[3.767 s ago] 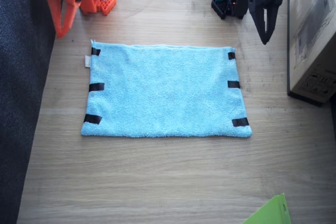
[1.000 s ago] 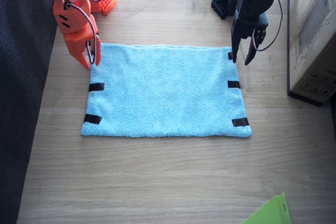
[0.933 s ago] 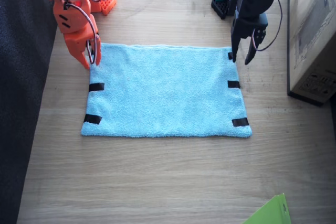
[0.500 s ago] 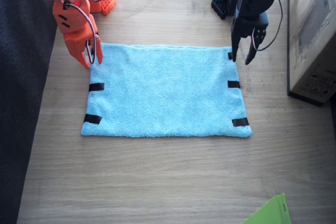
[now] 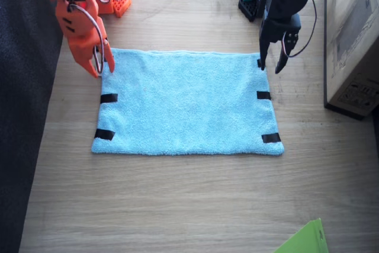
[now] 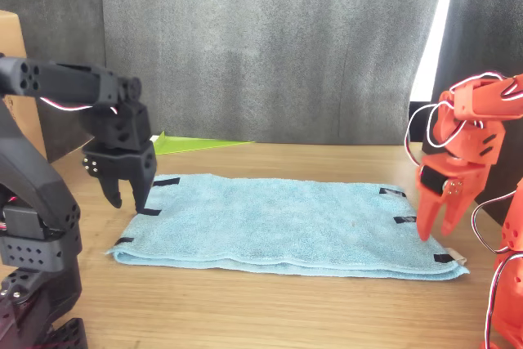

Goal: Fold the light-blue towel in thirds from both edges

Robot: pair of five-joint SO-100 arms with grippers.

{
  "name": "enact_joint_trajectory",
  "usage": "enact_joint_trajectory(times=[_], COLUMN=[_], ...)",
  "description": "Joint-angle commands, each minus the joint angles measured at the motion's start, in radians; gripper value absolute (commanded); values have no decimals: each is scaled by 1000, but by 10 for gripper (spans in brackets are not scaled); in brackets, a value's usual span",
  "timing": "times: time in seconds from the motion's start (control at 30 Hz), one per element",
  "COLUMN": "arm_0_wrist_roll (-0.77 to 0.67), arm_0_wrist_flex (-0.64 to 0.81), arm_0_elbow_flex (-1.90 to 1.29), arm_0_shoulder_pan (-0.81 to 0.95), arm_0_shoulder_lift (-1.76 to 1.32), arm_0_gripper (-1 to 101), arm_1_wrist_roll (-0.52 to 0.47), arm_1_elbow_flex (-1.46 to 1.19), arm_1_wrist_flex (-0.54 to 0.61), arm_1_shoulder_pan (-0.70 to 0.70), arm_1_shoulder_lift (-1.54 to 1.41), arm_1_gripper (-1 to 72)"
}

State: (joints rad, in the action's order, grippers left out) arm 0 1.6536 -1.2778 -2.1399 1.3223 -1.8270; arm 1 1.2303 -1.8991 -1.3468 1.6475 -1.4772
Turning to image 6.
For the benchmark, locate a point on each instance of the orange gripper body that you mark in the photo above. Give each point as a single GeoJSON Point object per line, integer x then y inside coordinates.
{"type": "Point", "coordinates": [461, 169]}

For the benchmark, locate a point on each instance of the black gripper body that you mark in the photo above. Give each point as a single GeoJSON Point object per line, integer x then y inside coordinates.
{"type": "Point", "coordinates": [126, 161]}

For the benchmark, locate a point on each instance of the light blue towel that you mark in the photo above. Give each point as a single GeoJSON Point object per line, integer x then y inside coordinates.
{"type": "Point", "coordinates": [265, 222]}

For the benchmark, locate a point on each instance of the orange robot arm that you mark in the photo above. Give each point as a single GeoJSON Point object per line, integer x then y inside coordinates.
{"type": "Point", "coordinates": [486, 136]}

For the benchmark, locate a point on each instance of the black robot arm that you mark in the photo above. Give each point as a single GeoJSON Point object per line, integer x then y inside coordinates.
{"type": "Point", "coordinates": [32, 185]}

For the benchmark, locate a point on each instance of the green plastic folder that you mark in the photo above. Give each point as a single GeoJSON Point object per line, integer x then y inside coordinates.
{"type": "Point", "coordinates": [184, 145]}

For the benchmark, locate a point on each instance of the dark grey felt panel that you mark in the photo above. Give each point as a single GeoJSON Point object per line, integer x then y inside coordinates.
{"type": "Point", "coordinates": [53, 1]}
{"type": "Point", "coordinates": [482, 18]}

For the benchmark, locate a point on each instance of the brown cardboard box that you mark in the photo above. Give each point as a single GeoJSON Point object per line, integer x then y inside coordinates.
{"type": "Point", "coordinates": [12, 34]}

